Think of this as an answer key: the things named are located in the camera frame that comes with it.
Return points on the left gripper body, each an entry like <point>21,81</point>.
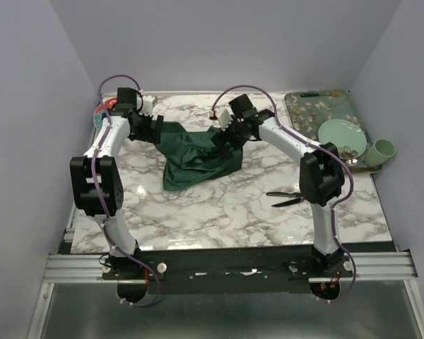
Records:
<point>143,131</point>

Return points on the aluminium frame rail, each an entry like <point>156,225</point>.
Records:
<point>385,266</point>

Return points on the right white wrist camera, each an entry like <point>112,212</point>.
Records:
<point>224,119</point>

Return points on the red plate with blue flower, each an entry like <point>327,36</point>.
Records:
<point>99,112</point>

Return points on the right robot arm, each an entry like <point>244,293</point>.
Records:
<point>321,173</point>

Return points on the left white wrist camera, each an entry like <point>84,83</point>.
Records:
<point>148,101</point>

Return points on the floral teal serving tray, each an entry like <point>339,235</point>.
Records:
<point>309,110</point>

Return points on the dark green cloth napkin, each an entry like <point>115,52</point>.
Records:
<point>192,158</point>

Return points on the light green cup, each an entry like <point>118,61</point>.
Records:
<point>379,152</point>

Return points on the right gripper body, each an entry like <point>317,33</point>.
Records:
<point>233,134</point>

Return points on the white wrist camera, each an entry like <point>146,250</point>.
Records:
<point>148,101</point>
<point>224,119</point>

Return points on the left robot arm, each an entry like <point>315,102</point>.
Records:
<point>97,187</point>

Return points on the light green plate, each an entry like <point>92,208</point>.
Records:
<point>349,138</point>

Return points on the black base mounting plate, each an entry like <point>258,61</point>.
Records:
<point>277,283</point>

